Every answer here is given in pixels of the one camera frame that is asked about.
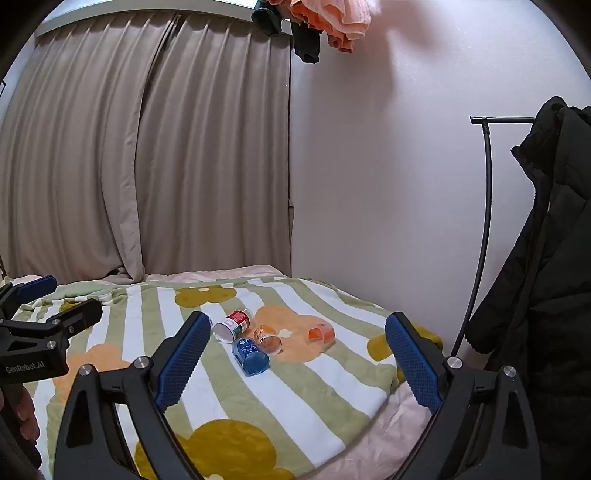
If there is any person's left hand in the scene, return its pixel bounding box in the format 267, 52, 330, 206
0, 383, 41, 468

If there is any black metal clothes rack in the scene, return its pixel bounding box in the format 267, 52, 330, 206
449, 115, 539, 360

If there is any pink bed sheet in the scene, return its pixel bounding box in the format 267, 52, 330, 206
9, 264, 446, 480

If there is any white curtain rail box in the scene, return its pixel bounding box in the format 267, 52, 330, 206
34, 0, 259, 38

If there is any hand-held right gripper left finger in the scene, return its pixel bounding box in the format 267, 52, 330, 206
53, 311, 213, 480

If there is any red and white cup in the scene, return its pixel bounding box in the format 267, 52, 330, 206
212, 310, 254, 343

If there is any orange plastic cup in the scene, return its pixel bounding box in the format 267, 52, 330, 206
307, 324, 335, 346

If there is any beige curtain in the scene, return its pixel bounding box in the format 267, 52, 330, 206
0, 13, 181, 283
136, 13, 293, 280

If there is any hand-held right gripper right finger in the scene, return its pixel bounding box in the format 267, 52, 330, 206
385, 312, 544, 480

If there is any black padded jacket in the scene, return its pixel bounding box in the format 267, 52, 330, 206
465, 96, 591, 480

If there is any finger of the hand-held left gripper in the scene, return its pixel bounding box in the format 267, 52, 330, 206
0, 275, 57, 320
44, 298, 103, 343

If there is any orange hanging cloth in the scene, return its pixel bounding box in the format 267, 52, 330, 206
272, 0, 373, 53

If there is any dark green hanging garment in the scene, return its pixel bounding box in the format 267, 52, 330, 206
291, 19, 321, 65
251, 0, 284, 36

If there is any striped floral blanket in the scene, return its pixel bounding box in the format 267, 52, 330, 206
11, 276, 446, 480

